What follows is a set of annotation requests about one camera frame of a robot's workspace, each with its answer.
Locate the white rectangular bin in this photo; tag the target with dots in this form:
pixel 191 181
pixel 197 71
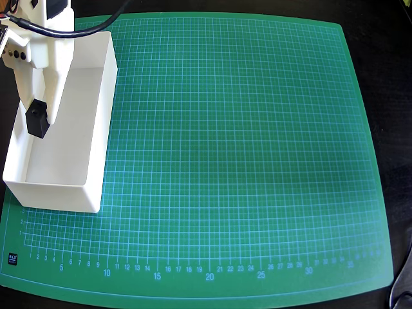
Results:
pixel 71 154

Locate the green cutting mat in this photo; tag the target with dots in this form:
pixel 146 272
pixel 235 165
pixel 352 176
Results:
pixel 257 161

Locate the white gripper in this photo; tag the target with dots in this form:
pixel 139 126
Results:
pixel 48 53

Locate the black cube with letter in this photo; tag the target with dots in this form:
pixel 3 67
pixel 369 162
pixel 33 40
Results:
pixel 37 124

